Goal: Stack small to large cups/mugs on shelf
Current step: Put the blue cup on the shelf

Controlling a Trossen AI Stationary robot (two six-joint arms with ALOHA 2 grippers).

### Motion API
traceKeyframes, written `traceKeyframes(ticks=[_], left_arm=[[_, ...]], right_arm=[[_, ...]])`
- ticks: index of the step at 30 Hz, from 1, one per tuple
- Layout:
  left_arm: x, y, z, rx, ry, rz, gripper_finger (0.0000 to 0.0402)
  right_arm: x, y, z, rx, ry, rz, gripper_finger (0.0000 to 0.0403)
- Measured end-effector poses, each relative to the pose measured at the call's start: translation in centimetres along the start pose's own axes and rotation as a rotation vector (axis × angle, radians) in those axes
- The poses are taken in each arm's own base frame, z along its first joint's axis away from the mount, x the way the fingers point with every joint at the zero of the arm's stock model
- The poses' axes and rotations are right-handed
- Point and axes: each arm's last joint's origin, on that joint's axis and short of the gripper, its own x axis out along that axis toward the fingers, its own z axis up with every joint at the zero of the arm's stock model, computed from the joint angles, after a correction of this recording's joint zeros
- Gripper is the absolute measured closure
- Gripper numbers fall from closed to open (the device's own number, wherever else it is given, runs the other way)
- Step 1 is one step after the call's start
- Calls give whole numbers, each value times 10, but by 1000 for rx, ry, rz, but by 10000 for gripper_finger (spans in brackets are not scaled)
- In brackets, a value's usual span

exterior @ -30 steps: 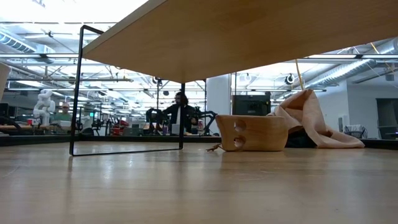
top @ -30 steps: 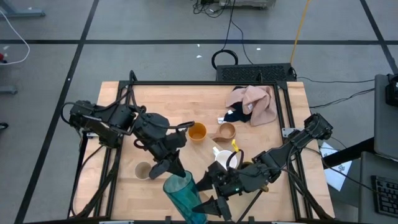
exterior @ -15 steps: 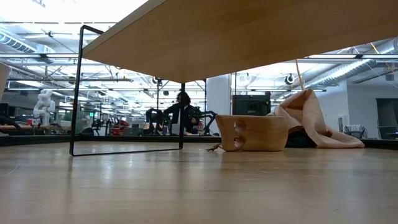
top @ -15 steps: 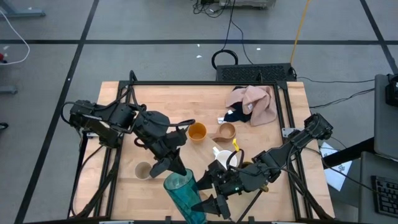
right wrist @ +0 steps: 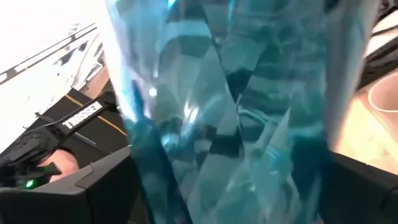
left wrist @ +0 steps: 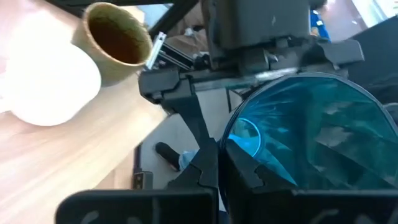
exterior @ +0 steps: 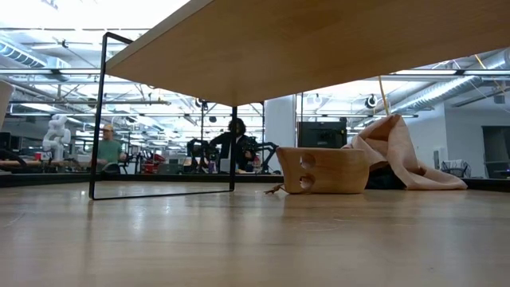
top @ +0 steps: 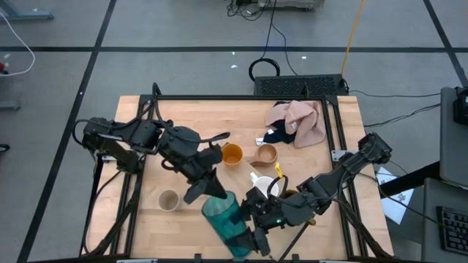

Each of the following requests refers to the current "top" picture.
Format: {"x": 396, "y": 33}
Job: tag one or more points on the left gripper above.
{"x": 201, "y": 164}

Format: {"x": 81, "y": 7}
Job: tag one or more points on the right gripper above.
{"x": 274, "y": 213}

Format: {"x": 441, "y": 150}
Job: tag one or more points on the small beige cup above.
{"x": 168, "y": 200}

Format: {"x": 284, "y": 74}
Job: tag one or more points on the orange cup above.
{"x": 232, "y": 155}

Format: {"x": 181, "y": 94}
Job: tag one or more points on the white mug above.
{"x": 264, "y": 184}

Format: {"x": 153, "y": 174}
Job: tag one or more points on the navy blue cloth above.
{"x": 279, "y": 135}

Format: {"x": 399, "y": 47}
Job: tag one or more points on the pink cloth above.
{"x": 307, "y": 124}

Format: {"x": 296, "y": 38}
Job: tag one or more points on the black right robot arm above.
{"x": 347, "y": 168}

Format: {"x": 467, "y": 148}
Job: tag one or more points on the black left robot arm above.
{"x": 139, "y": 133}

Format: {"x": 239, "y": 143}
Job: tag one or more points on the brown glazed mug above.
{"x": 311, "y": 221}

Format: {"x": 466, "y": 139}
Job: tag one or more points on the silver mounting plate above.
{"x": 338, "y": 155}
{"x": 109, "y": 159}

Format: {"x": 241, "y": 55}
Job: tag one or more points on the black computer case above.
{"x": 292, "y": 85}

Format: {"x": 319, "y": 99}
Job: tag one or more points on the white paper sheet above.
{"x": 396, "y": 208}

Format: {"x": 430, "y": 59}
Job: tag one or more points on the grey equipment box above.
{"x": 289, "y": 3}

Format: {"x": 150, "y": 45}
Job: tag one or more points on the black keyboard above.
{"x": 455, "y": 230}

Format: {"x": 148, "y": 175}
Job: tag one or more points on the grey table foot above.
{"x": 25, "y": 16}
{"x": 9, "y": 106}

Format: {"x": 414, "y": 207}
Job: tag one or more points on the grey desk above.
{"x": 451, "y": 153}

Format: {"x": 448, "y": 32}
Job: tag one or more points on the small red object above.
{"x": 3, "y": 67}

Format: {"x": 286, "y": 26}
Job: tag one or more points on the black desk device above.
{"x": 461, "y": 109}

